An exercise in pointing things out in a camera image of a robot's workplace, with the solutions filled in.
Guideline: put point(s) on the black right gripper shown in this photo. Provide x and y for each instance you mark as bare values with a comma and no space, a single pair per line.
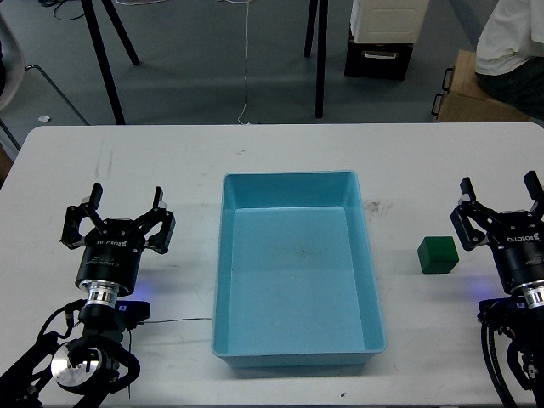
515,238

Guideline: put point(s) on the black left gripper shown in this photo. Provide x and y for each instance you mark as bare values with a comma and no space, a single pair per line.
111,255

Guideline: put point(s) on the green cube block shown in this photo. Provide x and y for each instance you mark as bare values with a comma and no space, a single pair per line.
437,255

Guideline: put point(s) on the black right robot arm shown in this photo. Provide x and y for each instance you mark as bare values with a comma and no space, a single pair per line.
519,317

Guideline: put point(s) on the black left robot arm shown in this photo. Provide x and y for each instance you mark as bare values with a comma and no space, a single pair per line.
89,359

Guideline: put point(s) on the person in white shirt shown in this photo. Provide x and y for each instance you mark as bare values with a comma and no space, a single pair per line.
509,55

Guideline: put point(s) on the light blue plastic bin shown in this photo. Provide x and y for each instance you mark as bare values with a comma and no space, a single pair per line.
295,283

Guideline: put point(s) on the white plastic container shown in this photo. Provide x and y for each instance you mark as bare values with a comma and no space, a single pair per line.
385,22

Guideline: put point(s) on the black tripod legs right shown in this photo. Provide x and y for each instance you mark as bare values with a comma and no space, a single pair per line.
316,28

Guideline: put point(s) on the wooden box with handles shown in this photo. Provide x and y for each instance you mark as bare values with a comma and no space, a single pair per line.
462,100

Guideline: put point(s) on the black case with handle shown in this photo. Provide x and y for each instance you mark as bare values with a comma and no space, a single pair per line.
377,60

